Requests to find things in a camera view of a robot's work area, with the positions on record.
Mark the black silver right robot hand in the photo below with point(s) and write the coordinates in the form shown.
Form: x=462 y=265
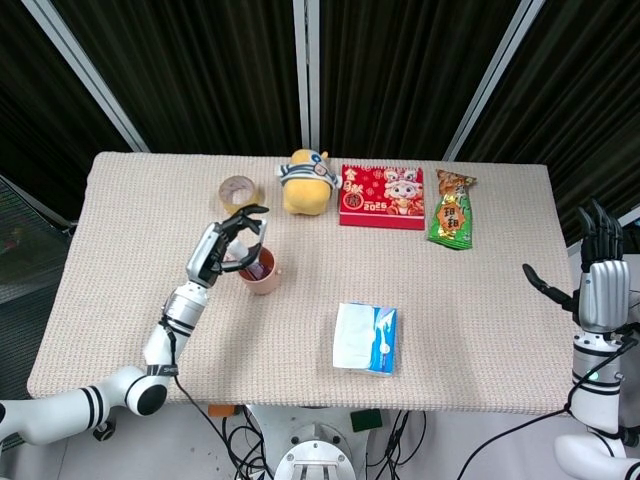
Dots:
x=605 y=292

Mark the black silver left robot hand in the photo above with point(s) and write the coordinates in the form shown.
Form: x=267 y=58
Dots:
x=207 y=250

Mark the white-capped plastic bottle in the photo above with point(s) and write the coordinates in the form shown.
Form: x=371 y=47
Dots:
x=239 y=247

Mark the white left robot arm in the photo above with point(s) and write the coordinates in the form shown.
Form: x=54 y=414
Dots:
x=155 y=345

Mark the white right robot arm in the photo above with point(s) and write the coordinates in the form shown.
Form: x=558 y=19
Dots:
x=592 y=400

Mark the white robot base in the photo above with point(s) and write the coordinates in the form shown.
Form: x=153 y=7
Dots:
x=320 y=450

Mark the pink ribbed cup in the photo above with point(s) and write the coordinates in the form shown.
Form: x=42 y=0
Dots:
x=262 y=286

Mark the yellow packing tape roll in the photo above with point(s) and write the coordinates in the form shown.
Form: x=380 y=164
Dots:
x=232 y=192

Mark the yellow plush toy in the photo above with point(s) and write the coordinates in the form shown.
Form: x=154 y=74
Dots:
x=305 y=195

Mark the beige waffle tablecloth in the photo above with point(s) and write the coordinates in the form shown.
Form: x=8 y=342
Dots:
x=450 y=325

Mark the orange block under table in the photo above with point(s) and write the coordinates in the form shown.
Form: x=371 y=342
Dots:
x=221 y=411

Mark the green snack bag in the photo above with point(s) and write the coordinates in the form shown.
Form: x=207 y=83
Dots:
x=450 y=225

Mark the black pleated curtain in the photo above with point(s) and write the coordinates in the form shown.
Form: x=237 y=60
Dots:
x=40 y=100
x=400 y=75
x=590 y=100
x=200 y=75

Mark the blue white tissue pack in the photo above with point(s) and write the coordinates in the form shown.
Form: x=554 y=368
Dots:
x=365 y=340

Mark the red desk calendar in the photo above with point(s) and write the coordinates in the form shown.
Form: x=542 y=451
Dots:
x=382 y=200

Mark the dark mesh side panel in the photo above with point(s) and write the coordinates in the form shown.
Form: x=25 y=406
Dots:
x=25 y=280

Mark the black round knob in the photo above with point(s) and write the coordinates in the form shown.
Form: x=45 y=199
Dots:
x=104 y=431

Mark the green block under table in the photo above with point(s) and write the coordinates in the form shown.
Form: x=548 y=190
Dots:
x=366 y=420

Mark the grey slanted frame post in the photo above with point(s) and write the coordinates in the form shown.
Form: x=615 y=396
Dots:
x=495 y=80
x=95 y=85

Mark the grey upright frame post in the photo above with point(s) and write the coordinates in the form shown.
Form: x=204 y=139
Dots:
x=306 y=75

